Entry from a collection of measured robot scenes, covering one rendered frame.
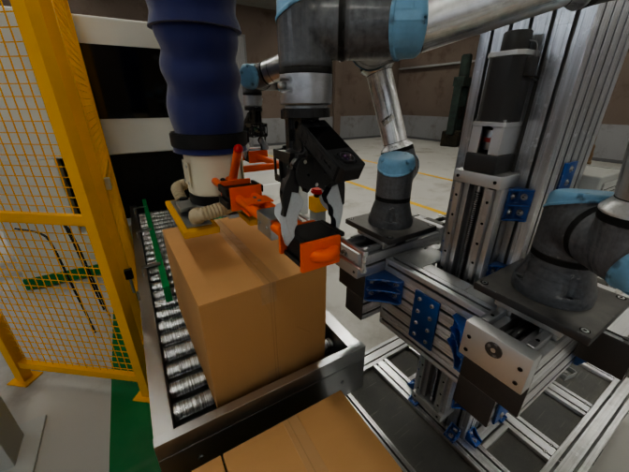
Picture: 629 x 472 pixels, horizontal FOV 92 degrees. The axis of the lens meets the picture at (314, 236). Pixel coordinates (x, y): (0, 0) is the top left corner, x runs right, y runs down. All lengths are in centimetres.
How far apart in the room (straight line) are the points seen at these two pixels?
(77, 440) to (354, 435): 136
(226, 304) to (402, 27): 71
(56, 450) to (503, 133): 210
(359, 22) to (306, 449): 97
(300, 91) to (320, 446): 90
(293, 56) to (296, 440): 94
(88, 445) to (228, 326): 118
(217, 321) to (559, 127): 97
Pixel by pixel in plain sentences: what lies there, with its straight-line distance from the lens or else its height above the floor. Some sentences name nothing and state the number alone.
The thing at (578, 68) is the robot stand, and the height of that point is 149.
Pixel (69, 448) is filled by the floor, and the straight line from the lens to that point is 199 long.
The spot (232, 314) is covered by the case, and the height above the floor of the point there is 89.
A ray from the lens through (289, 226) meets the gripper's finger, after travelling 47.
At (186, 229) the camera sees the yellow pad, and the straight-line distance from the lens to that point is 92.
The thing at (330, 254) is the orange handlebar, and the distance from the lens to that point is 47.
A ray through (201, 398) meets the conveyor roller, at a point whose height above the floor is 55.
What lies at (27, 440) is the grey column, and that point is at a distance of 211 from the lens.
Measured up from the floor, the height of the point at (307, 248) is 122.
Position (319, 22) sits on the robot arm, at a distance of 45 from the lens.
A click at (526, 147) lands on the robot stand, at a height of 132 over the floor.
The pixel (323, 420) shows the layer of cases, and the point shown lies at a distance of 107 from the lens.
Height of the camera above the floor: 142
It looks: 24 degrees down
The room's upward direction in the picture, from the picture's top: straight up
